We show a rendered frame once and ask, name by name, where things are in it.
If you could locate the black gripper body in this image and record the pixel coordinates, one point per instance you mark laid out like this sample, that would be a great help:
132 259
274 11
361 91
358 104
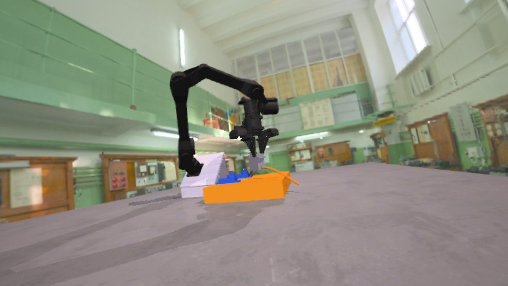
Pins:
253 124

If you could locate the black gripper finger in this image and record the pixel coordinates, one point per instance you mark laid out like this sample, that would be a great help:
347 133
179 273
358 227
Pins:
262 143
250 142

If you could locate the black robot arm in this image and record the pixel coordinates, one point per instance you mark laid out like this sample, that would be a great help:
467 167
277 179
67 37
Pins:
180 82

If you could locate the orange flat deck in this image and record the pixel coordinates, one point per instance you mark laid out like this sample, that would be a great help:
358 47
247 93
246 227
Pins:
243 187

